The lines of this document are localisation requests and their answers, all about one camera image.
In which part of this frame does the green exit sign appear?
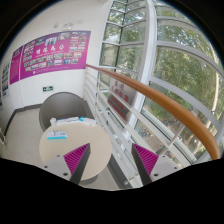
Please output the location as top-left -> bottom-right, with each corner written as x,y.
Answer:
42,86 -> 53,92

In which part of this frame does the narrow magenta wall poster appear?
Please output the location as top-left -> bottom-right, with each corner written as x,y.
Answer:
10,47 -> 23,84

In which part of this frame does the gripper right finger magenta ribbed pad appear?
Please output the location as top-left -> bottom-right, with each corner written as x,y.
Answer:
130,143 -> 183,187

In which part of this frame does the grey tub chair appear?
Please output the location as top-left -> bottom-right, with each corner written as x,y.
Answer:
39,92 -> 93,131

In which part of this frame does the red notice sign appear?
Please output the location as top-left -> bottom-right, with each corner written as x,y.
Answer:
108,78 -> 136,122

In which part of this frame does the white blue box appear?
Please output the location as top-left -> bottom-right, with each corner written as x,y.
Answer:
56,117 -> 96,126

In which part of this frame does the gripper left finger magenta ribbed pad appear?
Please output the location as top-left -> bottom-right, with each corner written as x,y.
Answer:
42,142 -> 92,186

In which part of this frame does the round beige table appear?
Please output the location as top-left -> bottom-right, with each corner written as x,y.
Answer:
39,121 -> 112,181

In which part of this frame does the white metal railing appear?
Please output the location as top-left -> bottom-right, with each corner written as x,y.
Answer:
84,67 -> 190,189

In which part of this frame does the orange wooden handrail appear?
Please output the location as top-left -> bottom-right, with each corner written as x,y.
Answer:
87,64 -> 221,160

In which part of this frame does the photo board on wall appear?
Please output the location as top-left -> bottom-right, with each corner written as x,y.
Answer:
1,63 -> 10,97

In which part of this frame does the large magenta wall poster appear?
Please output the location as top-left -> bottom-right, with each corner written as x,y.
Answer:
20,31 -> 91,79

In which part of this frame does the white framed window wall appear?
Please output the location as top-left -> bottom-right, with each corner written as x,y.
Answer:
99,0 -> 224,163

